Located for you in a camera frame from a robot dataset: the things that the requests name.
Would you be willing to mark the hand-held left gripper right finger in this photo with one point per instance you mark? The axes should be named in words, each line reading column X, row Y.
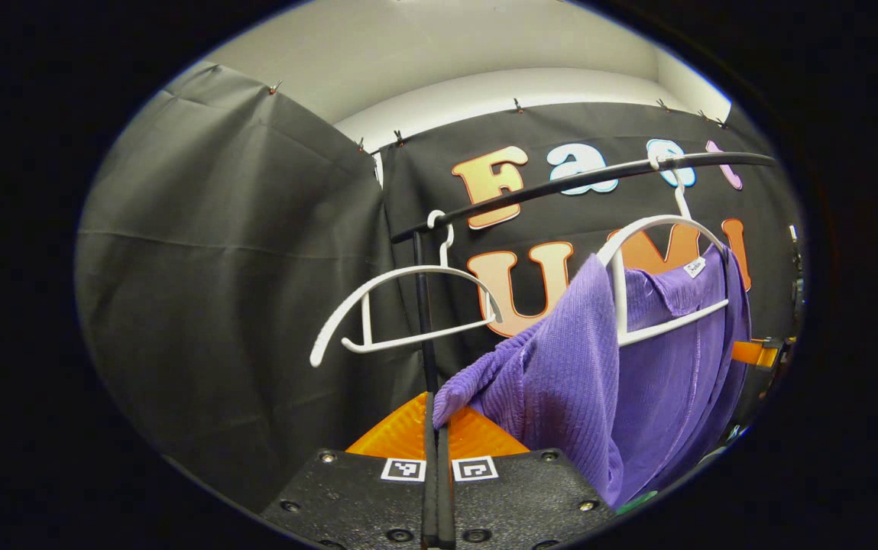
column 523, row 496

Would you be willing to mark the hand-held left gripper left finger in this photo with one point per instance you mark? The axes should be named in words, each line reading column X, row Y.
column 354, row 496

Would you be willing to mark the black clothes rack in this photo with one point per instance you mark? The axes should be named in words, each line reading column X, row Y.
column 523, row 195

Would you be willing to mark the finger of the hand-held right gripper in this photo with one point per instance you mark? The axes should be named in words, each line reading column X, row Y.
column 752, row 354

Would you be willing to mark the white plastic hanger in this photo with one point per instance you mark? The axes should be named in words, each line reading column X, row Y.
column 423, row 268
column 620, row 305

